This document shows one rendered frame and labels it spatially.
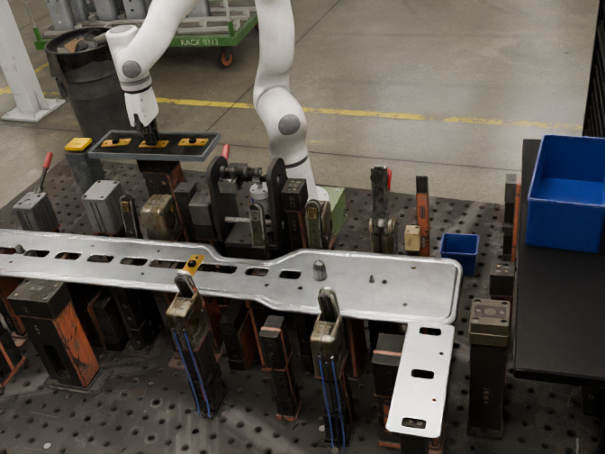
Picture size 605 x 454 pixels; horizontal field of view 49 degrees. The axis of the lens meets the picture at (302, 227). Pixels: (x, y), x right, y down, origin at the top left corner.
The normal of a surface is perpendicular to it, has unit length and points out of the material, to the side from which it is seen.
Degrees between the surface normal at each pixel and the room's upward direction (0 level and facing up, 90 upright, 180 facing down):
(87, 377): 90
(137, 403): 0
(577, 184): 0
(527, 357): 0
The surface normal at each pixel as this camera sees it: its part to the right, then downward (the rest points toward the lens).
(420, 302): -0.13, -0.81
